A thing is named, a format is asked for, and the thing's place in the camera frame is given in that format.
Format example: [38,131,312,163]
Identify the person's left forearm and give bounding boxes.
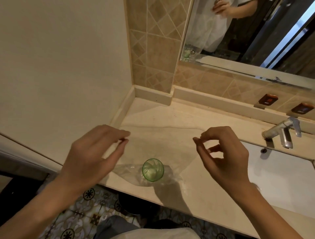
[0,172,83,239]

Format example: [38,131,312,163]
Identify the person's grey trousers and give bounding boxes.
[95,215,141,239]

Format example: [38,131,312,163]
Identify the person's white shirt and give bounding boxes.
[118,228,195,239]

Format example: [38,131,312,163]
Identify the clear plastic bag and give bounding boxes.
[108,123,206,189]

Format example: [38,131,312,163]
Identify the white sink basin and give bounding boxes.
[240,140,315,218]

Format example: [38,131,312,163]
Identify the person's right hand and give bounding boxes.
[193,126,252,196]

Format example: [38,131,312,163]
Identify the person's left hand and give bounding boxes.
[59,124,131,197]

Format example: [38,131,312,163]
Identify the chrome faucet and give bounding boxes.
[262,116,302,149]

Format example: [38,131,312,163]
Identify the wall mirror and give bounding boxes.
[179,0,315,80]

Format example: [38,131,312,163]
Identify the black trash bin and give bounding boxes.
[117,192,161,217]

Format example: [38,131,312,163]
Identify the green glass cup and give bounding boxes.
[142,158,165,182]

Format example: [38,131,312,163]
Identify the person's right forearm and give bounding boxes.
[231,182,305,239]

